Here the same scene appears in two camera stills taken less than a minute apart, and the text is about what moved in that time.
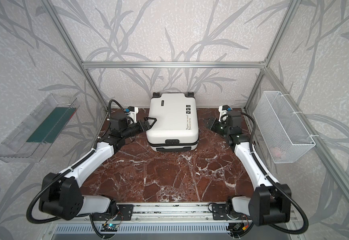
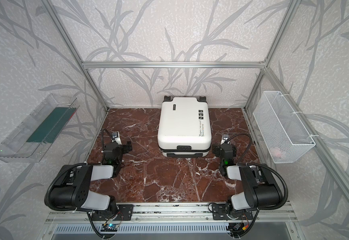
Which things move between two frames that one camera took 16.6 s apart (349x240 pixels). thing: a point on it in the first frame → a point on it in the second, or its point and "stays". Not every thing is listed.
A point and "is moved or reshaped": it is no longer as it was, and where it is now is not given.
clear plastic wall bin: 33,137 stays
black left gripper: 144,125 → 122,147
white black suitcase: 176,129 is moved or reshaped
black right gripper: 214,124 → 223,147
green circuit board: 109,227 stays
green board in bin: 52,125 stays
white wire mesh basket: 284,136 stays
